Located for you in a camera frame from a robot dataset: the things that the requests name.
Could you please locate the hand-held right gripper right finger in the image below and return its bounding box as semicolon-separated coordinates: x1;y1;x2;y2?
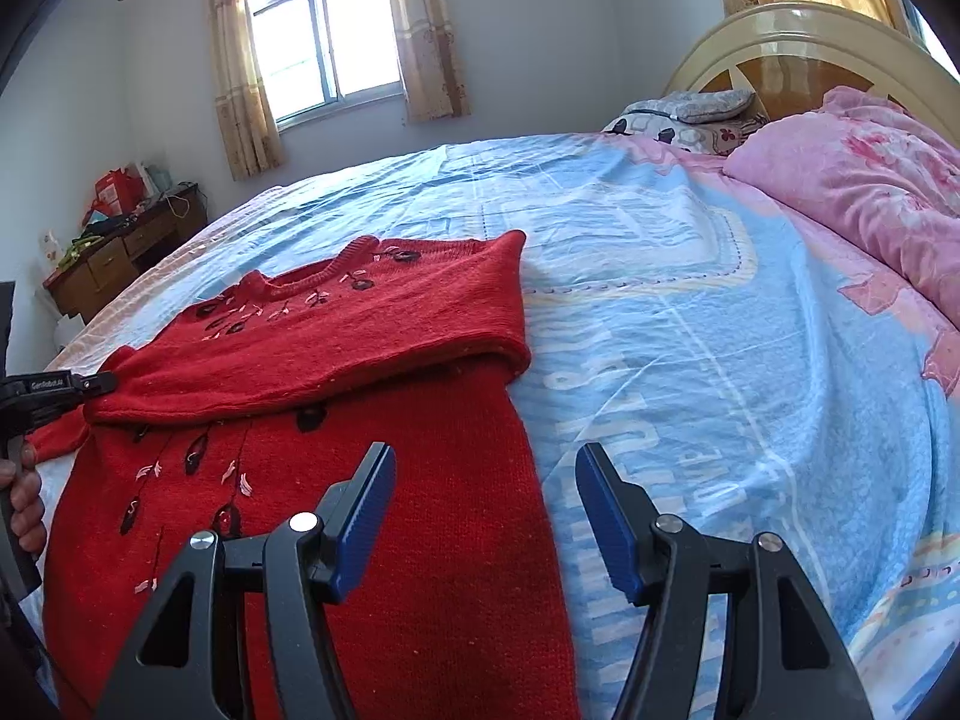
574;442;875;720

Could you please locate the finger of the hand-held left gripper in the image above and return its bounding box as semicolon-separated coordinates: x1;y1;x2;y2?
73;369;121;407

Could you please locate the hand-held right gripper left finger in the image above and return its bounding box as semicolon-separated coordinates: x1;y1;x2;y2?
94;442;397;720

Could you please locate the red knitted sweater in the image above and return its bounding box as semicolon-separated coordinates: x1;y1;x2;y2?
30;232;582;720

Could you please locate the person's left hand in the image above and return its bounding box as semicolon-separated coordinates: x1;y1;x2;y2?
0;442;50;556

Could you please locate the brown wooden desk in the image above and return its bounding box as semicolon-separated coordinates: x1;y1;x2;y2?
41;181;209;323

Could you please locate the green cloth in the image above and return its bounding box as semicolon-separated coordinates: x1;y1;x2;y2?
61;235;104;269

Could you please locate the red bag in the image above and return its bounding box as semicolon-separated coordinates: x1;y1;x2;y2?
82;167;143;220

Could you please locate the blue printed bed sheet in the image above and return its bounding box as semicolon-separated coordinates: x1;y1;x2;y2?
15;131;960;720

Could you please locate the beige patterned curtain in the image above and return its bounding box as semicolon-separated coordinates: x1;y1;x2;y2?
204;0;286;182
386;0;472;125

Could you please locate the white floral pillow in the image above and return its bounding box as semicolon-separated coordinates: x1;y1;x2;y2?
600;114;770;157

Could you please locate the white framed window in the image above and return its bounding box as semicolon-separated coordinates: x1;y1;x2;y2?
244;0;406;128

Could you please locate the pink floral pillow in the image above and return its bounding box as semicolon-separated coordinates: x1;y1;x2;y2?
724;86;960;398

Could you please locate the grey patterned pillow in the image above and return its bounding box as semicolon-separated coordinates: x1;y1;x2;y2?
622;88;755;125

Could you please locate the cream wooden headboard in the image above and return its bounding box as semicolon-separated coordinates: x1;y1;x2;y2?
664;1;960;125

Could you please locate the dark framed window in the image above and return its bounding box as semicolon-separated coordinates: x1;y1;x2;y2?
896;0;947;68

